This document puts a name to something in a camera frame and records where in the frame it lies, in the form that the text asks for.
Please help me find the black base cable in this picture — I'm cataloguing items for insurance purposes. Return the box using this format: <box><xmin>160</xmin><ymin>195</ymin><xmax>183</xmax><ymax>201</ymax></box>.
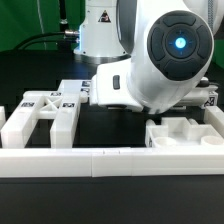
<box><xmin>13</xmin><ymin>29</ymin><xmax>81</xmax><ymax>51</ymax></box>

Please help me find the white chair back frame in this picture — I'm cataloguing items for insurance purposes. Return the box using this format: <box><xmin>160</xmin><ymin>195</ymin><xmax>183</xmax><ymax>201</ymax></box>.
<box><xmin>1</xmin><ymin>91</ymin><xmax>88</xmax><ymax>149</ymax></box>

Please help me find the white side block left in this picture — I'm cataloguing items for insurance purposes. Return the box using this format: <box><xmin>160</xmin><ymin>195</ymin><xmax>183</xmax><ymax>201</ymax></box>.
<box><xmin>0</xmin><ymin>106</ymin><xmax>6</xmax><ymax>130</ymax></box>

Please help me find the white tag sheet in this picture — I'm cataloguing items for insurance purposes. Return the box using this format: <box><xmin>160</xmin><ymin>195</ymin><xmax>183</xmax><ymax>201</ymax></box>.
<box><xmin>58</xmin><ymin>80</ymin><xmax>91</xmax><ymax>101</ymax></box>

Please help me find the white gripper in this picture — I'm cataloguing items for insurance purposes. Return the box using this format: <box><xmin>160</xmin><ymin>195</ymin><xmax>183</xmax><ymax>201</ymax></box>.
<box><xmin>89</xmin><ymin>63</ymin><xmax>143</xmax><ymax>112</ymax></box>

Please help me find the white obstacle fence bar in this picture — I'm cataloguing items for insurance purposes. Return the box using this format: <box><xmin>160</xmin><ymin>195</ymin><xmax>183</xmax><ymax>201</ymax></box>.
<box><xmin>0</xmin><ymin>147</ymin><xmax>224</xmax><ymax>178</ymax></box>

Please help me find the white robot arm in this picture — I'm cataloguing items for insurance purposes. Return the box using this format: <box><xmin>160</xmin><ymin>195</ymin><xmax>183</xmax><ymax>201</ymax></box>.
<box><xmin>90</xmin><ymin>0</ymin><xmax>224</xmax><ymax>114</ymax></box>

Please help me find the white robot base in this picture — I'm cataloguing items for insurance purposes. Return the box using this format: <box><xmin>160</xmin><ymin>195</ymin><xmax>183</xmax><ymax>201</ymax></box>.
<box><xmin>74</xmin><ymin>0</ymin><xmax>128</xmax><ymax>64</ymax></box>

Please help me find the white chair seat part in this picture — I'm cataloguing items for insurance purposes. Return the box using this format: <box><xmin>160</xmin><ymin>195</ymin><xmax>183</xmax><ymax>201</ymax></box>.
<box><xmin>145</xmin><ymin>117</ymin><xmax>224</xmax><ymax>148</ymax></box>

